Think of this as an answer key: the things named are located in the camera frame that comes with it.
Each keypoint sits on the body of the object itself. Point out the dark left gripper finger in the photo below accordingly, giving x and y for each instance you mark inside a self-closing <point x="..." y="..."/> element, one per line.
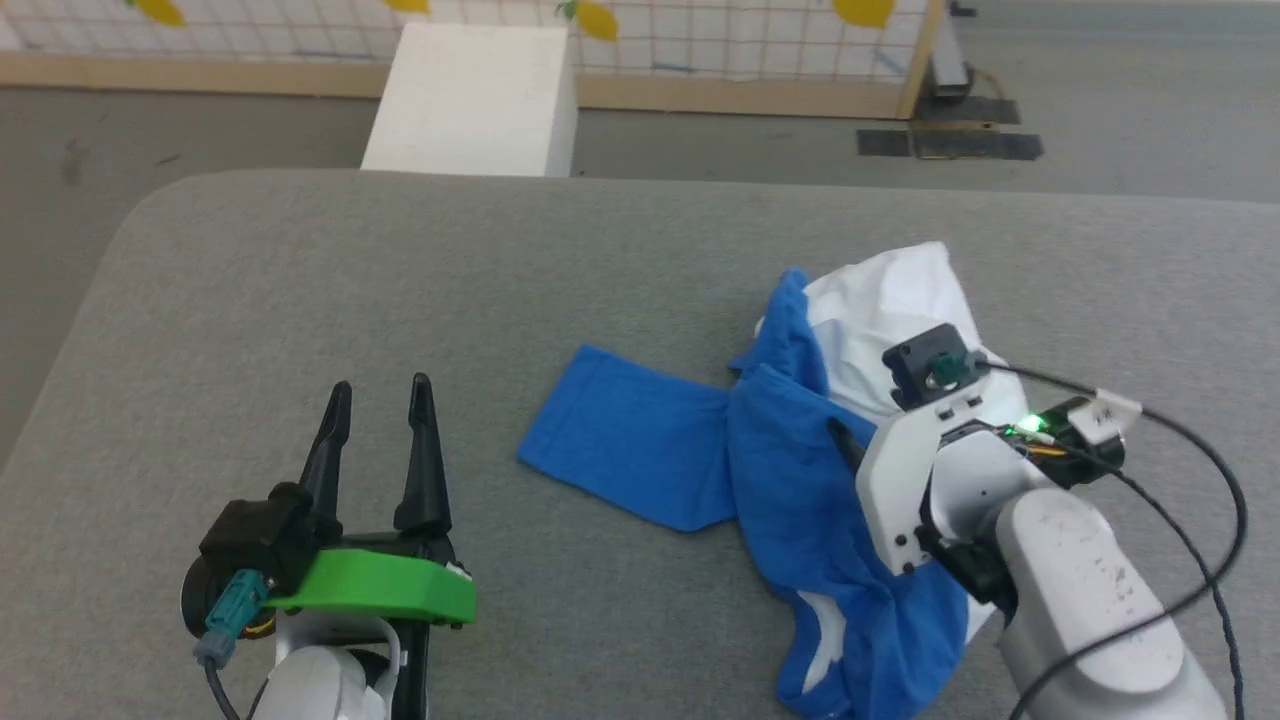
<point x="328" y="450"/>
<point x="422" y="460"/>

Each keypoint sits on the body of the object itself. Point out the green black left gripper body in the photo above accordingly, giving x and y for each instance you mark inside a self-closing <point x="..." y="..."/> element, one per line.
<point x="390" y="588"/>

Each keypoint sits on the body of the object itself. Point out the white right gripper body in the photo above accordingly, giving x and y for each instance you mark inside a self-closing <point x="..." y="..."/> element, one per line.
<point x="895" y="480"/>

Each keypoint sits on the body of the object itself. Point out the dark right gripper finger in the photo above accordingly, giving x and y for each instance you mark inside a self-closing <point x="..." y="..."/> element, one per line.
<point x="850" y="445"/>

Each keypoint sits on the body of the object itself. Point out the blue and white garment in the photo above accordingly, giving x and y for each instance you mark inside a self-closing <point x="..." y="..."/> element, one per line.
<point x="790" y="470"/>

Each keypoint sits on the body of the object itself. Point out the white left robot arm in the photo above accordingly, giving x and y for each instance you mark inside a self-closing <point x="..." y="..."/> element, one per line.
<point x="320" y="680"/>

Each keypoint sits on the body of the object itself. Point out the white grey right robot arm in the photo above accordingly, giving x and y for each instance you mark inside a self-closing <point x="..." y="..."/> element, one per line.
<point x="1070" y="580"/>

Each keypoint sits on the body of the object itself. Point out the wide black floor mat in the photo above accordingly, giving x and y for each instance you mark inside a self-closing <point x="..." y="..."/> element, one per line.
<point x="950" y="145"/>

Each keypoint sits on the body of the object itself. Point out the small black floor mat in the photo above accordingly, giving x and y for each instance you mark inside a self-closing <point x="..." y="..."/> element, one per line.
<point x="985" y="110"/>

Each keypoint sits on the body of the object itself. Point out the white rectangular box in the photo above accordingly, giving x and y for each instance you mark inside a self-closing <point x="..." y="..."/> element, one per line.
<point x="470" y="100"/>

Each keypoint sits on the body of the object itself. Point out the lemon print grid panel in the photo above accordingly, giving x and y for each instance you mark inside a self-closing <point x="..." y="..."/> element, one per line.
<point x="700" y="40"/>

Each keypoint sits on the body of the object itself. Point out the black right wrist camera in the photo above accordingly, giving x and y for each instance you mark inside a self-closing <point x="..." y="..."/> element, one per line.
<point x="925" y="362"/>

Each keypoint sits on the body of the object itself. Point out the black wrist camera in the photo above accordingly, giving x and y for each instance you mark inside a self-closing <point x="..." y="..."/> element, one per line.
<point x="925" y="362"/>
<point x="255" y="545"/>

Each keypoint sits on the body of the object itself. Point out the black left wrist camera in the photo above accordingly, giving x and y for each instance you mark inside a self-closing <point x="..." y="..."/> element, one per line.
<point x="255" y="545"/>

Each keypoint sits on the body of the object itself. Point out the grey metal panel bracket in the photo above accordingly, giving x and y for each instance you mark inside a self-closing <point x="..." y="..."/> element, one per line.
<point x="948" y="65"/>

